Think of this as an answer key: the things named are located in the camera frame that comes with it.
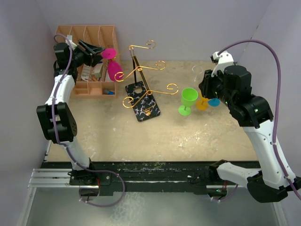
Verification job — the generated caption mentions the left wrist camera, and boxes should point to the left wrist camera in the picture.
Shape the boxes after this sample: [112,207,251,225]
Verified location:
[66,34,77,48]

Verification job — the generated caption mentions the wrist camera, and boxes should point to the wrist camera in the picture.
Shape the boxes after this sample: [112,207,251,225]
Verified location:
[66,34,77,48]
[210,51,234,77]

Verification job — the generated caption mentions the gold wine glass rack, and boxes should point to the gold wine glass rack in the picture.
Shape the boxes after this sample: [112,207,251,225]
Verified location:
[113,40,179,122]

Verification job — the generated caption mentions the clear wine glass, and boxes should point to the clear wine glass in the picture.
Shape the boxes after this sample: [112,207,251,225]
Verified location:
[191,65,204,82]

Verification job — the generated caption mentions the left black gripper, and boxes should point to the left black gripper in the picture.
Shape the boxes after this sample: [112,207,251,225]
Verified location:
[70,40,105,69]

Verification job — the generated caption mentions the blue wine glass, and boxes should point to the blue wine glass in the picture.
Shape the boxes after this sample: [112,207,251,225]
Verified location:
[208,98,220,107]

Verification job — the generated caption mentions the orange desk file organizer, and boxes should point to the orange desk file organizer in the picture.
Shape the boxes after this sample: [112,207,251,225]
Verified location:
[56,25,119,99]

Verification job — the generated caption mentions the pink wine glass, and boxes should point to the pink wine glass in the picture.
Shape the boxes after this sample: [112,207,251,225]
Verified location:
[101,48,124,81]

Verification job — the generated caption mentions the green wine glass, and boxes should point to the green wine glass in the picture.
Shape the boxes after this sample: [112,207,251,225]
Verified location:
[178,88,198,116]

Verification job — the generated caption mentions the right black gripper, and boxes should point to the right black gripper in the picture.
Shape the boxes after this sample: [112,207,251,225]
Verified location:
[199,67,235,107]

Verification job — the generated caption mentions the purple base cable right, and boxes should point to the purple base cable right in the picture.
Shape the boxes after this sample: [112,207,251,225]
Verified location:
[210,183,239,203]

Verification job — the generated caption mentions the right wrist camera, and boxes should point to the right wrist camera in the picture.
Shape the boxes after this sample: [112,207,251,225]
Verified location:
[210,51,234,77]

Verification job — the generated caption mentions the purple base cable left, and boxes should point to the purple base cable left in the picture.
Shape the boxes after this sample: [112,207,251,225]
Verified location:
[79,173,126,208]

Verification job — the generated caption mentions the yellow wine glass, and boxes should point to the yellow wine glass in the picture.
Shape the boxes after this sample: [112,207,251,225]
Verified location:
[195,93,210,111]

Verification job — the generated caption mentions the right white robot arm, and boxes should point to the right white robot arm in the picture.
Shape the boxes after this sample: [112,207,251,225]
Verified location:
[198,65,301,203]

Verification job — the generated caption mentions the small green white box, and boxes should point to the small green white box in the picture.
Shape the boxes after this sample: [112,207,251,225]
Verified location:
[91,63,103,79]

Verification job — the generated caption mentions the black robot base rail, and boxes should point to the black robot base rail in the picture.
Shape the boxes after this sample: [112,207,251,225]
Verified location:
[41,161,233,196]

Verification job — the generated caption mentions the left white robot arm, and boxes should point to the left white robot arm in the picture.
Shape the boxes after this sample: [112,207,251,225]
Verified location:
[36,40,105,185]

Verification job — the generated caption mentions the blue grey glue stick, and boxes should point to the blue grey glue stick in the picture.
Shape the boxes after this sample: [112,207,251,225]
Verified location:
[103,89,115,95]

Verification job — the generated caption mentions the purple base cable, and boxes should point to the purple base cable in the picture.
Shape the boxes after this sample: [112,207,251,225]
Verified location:
[79,173,126,208]
[210,183,239,203]

